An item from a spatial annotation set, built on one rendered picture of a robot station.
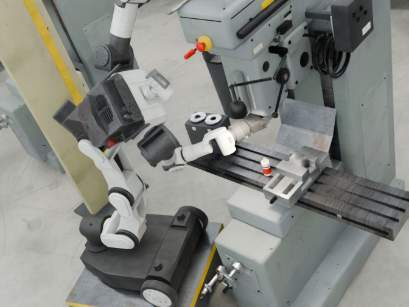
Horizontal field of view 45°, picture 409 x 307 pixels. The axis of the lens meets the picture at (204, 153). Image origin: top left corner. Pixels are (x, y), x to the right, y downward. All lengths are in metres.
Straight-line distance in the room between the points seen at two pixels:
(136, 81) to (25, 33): 1.47
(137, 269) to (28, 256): 1.54
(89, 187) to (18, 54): 1.17
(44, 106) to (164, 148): 1.68
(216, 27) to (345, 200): 1.00
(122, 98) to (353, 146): 1.31
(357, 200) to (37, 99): 2.21
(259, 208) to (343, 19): 0.99
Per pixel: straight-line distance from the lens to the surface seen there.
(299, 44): 2.28
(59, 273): 3.90
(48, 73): 3.57
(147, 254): 2.86
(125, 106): 2.02
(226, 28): 1.86
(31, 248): 4.24
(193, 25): 1.97
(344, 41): 2.15
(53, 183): 4.73
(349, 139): 2.72
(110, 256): 2.96
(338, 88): 2.54
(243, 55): 2.02
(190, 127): 2.73
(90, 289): 3.11
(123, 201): 2.52
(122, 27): 2.11
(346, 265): 3.01
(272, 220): 2.44
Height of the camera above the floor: 2.61
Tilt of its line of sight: 38 degrees down
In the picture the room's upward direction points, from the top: 19 degrees counter-clockwise
